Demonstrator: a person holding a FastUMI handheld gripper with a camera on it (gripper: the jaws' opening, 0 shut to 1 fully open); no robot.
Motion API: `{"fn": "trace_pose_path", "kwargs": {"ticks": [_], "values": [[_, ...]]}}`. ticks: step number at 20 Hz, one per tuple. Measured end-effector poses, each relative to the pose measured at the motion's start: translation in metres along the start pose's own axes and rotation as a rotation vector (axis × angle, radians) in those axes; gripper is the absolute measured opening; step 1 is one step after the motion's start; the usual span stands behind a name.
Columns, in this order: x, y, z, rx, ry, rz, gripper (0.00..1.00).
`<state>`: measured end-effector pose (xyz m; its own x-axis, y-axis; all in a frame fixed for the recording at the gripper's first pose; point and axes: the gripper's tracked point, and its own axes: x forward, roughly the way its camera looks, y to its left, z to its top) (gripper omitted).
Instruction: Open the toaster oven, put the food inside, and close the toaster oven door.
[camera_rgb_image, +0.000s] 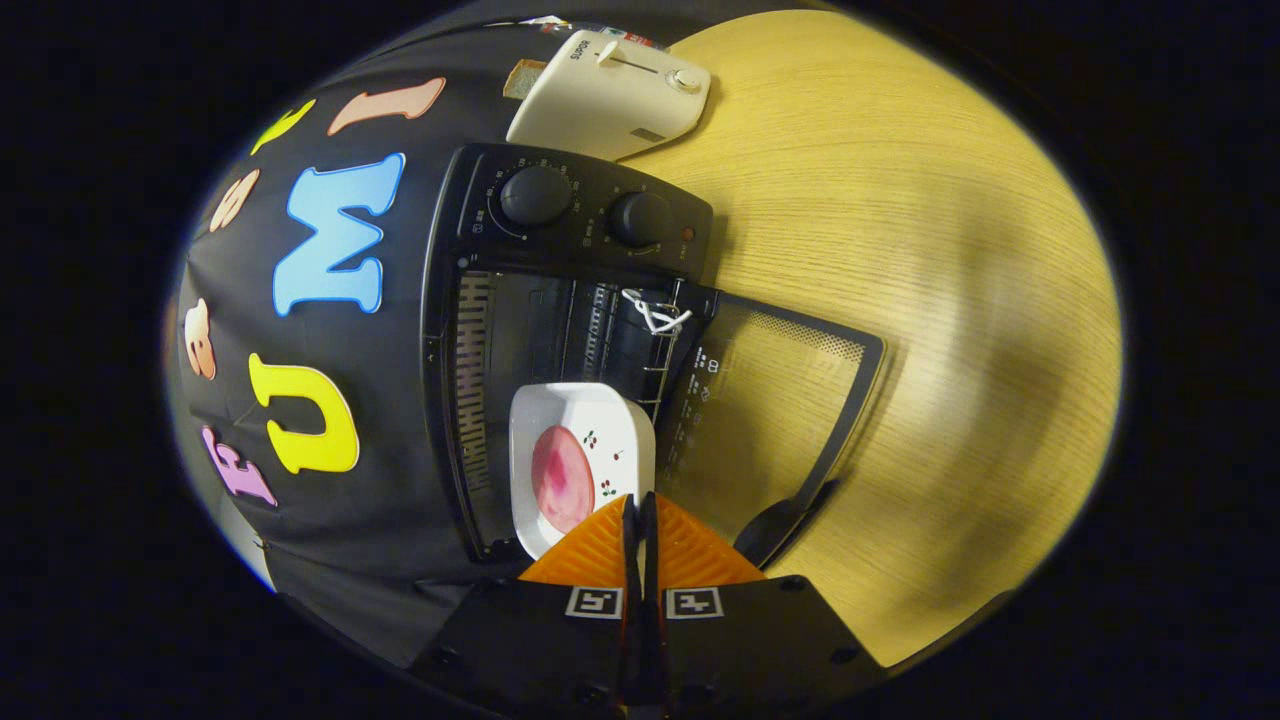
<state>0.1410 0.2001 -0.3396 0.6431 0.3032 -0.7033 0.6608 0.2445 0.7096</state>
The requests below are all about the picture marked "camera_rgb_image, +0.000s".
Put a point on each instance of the pink meat slice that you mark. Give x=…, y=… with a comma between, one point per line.
x=560, y=480

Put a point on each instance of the white square plate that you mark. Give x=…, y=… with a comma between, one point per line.
x=600, y=410

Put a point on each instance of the brown bread slice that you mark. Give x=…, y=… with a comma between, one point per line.
x=522, y=80

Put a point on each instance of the white toaster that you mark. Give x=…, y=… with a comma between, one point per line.
x=610, y=100

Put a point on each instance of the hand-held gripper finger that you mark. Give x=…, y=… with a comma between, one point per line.
x=631, y=560
x=649, y=560

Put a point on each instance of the black toaster oven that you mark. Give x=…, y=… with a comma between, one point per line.
x=590, y=215

